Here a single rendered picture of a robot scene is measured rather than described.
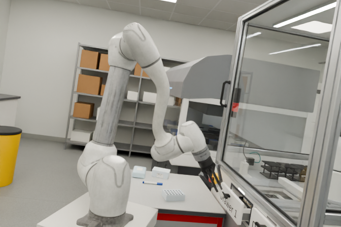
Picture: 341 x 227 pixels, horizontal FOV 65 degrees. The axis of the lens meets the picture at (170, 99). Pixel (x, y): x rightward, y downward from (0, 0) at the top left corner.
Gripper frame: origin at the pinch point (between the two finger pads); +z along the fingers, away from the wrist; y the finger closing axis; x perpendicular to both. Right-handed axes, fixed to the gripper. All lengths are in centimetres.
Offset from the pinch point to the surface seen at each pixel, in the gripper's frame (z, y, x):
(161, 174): -2, -27, 58
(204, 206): 13.4, -10.3, 16.7
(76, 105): -76, -126, 385
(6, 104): -126, -206, 318
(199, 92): -40, 30, 80
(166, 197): -1.8, -28.0, 19.7
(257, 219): 8.5, 7.2, -23.3
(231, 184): 7.7, 9.9, 13.7
